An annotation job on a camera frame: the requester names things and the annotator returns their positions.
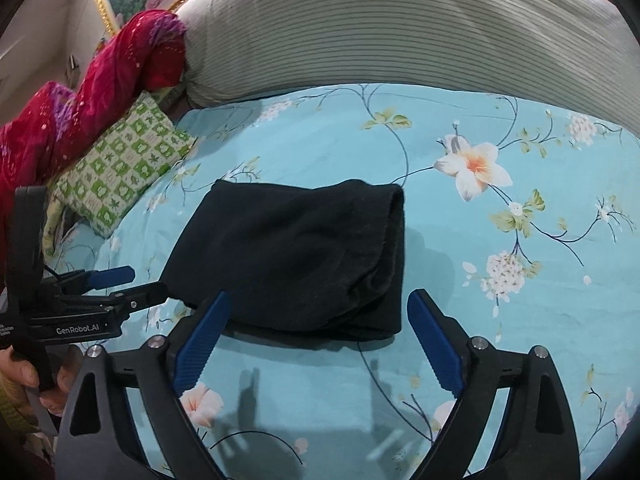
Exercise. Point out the person's left hand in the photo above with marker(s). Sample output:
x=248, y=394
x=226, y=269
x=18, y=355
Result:
x=17, y=375

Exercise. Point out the green white patterned pillow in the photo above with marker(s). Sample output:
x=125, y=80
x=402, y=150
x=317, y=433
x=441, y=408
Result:
x=126, y=160

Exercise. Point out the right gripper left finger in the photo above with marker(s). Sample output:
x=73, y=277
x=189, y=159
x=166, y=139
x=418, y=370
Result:
x=98, y=438

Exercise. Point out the black pants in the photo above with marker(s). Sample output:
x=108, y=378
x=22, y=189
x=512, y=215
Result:
x=325, y=263

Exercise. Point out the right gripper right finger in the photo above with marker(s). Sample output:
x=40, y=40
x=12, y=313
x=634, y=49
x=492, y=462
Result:
x=536, y=438

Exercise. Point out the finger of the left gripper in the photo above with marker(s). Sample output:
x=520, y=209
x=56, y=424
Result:
x=82, y=281
x=137, y=298

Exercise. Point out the grey striped bolster cushion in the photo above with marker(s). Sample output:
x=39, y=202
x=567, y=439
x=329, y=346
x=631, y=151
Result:
x=576, y=54

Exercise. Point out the red blanket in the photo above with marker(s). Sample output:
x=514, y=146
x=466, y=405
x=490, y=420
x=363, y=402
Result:
x=58, y=125

